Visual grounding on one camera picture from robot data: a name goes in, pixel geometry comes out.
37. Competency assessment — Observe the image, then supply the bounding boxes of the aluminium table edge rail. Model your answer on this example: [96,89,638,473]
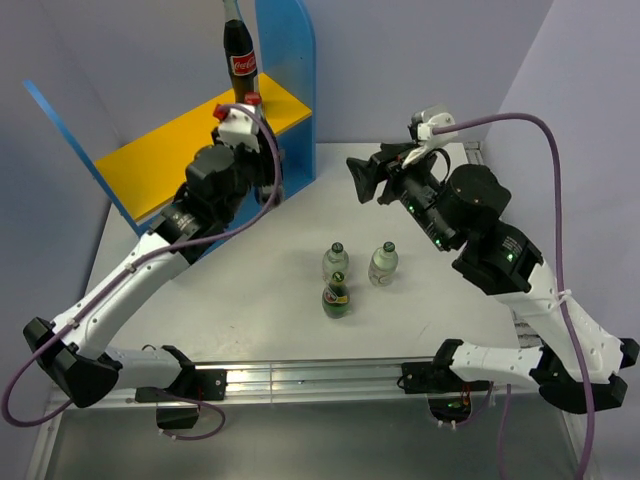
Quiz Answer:
[463,142,484,165]

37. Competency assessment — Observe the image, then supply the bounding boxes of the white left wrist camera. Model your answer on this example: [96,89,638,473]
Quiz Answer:
[212,104,260,152]

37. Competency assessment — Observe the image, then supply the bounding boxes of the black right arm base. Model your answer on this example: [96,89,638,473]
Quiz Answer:
[396,362,493,430]

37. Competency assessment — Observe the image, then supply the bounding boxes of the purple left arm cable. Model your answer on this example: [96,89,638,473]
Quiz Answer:
[1,102,284,441]

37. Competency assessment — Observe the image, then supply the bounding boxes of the cola bottle without cap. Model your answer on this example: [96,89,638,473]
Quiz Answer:
[223,0,259,103]

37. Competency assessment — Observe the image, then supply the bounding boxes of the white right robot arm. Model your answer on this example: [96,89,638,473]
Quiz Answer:
[346,144,639,414]

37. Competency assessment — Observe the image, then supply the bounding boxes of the clear glass bottle green cap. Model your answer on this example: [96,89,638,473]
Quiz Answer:
[322,242,349,283]

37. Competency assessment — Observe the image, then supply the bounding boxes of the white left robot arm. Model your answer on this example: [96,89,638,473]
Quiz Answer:
[23,143,282,408]

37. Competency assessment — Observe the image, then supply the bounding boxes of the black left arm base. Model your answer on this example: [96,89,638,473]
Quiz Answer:
[134,369,227,441]

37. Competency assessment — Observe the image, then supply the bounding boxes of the cola bottle with red cap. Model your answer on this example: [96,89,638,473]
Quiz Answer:
[244,91,285,208]

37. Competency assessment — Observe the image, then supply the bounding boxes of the blue and yellow shelf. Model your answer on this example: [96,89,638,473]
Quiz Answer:
[22,0,318,239]

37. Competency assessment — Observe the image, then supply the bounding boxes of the green Perrier glass bottle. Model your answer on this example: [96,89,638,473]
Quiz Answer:
[322,271,350,318]

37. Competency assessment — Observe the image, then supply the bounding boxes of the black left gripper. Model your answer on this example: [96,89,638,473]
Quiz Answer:
[211,127,283,224]

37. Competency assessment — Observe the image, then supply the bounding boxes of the aluminium front mounting rail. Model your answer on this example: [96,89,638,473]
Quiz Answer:
[47,357,574,411]

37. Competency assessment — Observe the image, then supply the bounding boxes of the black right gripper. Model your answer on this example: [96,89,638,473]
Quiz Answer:
[346,140,456,250]

